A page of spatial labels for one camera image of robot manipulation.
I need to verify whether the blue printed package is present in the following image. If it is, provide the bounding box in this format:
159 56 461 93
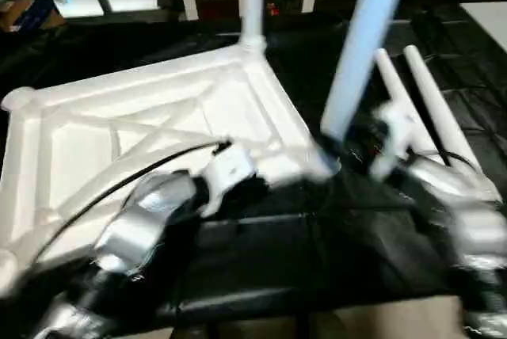
0 0 67 33

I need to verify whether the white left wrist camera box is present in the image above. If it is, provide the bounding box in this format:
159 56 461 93
200 144 258 215

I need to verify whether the black mat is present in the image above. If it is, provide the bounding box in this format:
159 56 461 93
0 6 507 316

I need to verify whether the white flat board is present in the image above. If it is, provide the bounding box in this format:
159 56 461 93
459 1 507 53

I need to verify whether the white plastic table top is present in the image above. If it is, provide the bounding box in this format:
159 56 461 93
0 40 344 299

